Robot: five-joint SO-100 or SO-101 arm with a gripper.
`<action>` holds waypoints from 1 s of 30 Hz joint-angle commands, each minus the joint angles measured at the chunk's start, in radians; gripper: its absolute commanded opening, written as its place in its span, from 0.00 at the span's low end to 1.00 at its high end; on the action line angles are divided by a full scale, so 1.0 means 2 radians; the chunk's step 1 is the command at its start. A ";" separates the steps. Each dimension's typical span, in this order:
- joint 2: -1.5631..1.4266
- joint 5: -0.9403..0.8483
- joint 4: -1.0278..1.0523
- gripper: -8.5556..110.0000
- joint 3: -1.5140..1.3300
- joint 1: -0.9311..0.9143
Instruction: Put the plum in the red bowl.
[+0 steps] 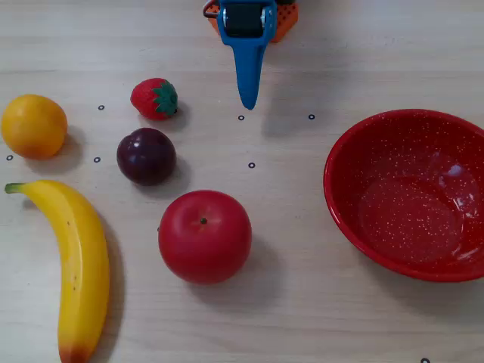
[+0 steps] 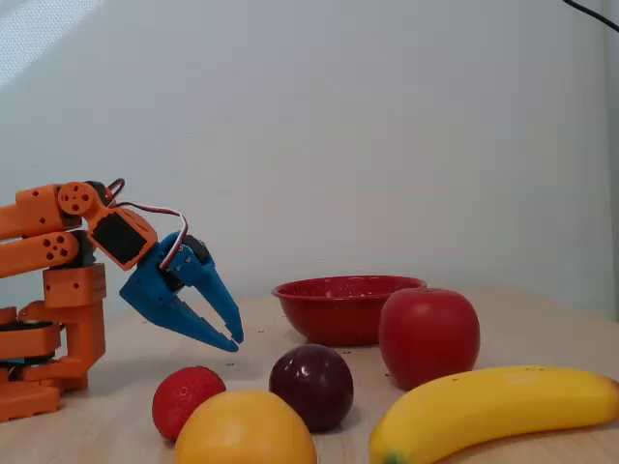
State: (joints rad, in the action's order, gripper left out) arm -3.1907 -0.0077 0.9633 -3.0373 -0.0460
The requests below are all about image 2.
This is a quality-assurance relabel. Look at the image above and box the black hanging cable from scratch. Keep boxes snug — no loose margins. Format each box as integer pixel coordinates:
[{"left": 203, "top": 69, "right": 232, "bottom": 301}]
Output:
[{"left": 563, "top": 0, "right": 619, "bottom": 33}]

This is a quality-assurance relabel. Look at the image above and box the orange fruit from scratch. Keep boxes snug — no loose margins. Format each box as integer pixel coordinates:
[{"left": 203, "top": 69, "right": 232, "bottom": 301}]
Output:
[{"left": 173, "top": 389, "right": 318, "bottom": 464}]

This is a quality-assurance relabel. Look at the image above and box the red speckled bowl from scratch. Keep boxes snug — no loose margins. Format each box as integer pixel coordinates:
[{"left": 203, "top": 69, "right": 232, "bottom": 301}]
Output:
[{"left": 271, "top": 275, "right": 427, "bottom": 348}]

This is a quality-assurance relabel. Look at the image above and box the yellow banana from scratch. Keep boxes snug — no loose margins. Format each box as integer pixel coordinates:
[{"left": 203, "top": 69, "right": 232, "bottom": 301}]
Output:
[{"left": 368, "top": 365, "right": 619, "bottom": 464}]

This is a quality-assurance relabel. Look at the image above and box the red apple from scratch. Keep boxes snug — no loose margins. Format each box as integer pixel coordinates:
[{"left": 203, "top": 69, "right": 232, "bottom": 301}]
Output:
[{"left": 378, "top": 288, "right": 482, "bottom": 392}]

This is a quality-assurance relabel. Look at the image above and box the red strawberry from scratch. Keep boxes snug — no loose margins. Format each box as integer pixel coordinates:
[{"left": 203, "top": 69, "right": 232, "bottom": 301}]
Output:
[{"left": 152, "top": 365, "right": 227, "bottom": 442}]

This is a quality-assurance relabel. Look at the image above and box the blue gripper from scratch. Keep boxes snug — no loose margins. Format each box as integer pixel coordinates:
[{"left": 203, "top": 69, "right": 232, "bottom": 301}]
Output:
[{"left": 119, "top": 231, "right": 245, "bottom": 353}]

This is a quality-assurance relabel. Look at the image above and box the orange robot base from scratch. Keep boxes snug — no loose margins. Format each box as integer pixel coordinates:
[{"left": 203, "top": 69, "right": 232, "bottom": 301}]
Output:
[{"left": 0, "top": 300, "right": 106, "bottom": 424}]

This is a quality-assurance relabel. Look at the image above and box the dark purple plum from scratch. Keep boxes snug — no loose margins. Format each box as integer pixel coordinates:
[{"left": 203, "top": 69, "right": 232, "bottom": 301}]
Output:
[{"left": 268, "top": 343, "right": 355, "bottom": 433}]

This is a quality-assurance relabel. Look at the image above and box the white red servo cable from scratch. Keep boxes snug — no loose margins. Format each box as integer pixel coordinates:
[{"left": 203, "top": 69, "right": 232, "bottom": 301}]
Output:
[{"left": 103, "top": 177, "right": 191, "bottom": 272}]

